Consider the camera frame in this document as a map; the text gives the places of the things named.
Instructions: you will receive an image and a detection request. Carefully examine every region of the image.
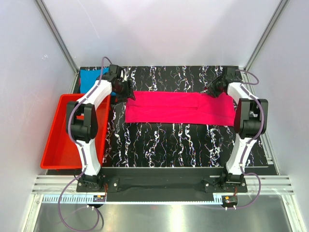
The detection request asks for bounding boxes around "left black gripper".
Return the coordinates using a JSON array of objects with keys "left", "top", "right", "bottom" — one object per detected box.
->
[{"left": 114, "top": 80, "right": 136, "bottom": 103}]

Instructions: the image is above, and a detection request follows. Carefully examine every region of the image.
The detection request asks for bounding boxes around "pink t shirt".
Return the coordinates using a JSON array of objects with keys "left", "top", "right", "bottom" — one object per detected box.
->
[{"left": 125, "top": 91, "right": 236, "bottom": 126}]

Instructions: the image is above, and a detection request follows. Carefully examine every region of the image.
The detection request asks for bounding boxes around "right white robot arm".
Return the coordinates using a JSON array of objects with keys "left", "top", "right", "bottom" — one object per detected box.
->
[{"left": 206, "top": 66, "right": 268, "bottom": 192}]

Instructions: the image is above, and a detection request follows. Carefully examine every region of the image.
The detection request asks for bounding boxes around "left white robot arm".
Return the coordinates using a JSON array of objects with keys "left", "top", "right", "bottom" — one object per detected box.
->
[{"left": 66, "top": 64, "right": 136, "bottom": 191}]

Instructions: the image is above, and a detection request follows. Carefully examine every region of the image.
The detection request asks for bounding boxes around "blue folded t shirt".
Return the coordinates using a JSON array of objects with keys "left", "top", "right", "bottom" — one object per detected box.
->
[{"left": 80, "top": 69, "right": 101, "bottom": 94}]

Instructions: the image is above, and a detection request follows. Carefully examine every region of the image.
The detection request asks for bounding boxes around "red plastic bin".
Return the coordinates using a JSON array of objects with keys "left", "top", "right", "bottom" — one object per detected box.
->
[{"left": 41, "top": 94, "right": 111, "bottom": 170}]

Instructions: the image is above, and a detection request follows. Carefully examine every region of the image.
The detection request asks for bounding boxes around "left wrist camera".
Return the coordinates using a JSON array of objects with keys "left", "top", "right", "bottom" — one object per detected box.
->
[{"left": 121, "top": 69, "right": 128, "bottom": 82}]

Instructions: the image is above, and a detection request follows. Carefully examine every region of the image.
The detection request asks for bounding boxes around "right aluminium frame post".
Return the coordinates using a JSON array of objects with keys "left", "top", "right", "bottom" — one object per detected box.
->
[{"left": 243, "top": 0, "right": 290, "bottom": 71}]

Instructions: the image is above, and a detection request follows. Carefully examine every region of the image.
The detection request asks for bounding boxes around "aluminium frame post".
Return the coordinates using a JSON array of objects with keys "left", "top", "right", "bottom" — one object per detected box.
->
[
  {"left": 243, "top": 0, "right": 290, "bottom": 71},
  {"left": 35, "top": 0, "right": 80, "bottom": 75}
]

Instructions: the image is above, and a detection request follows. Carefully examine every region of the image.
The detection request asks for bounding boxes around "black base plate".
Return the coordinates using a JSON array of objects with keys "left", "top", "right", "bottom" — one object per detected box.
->
[{"left": 71, "top": 167, "right": 250, "bottom": 203}]

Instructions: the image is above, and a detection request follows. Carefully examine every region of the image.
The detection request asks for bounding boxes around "left aluminium frame post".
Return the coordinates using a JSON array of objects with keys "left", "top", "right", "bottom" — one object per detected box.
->
[{"left": 35, "top": 0, "right": 80, "bottom": 75}]

